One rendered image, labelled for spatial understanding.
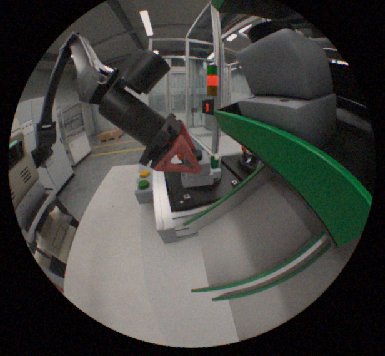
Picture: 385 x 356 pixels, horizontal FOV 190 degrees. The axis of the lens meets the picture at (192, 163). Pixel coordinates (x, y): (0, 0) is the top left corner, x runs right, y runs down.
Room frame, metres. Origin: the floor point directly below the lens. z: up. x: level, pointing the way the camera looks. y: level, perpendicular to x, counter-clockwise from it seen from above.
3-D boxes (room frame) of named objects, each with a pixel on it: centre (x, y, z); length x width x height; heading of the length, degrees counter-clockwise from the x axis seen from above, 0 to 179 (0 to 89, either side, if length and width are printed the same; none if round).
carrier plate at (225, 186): (0.33, -0.04, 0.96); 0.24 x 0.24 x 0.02; 17
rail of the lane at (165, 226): (0.55, 0.19, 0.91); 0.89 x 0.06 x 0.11; 17
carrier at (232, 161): (0.41, -0.28, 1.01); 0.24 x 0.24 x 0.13; 17
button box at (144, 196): (0.35, 0.19, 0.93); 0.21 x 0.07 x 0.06; 17
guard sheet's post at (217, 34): (0.56, -0.12, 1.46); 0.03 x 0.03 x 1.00; 17
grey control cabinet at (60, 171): (1.00, 3.37, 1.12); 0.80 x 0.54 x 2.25; 10
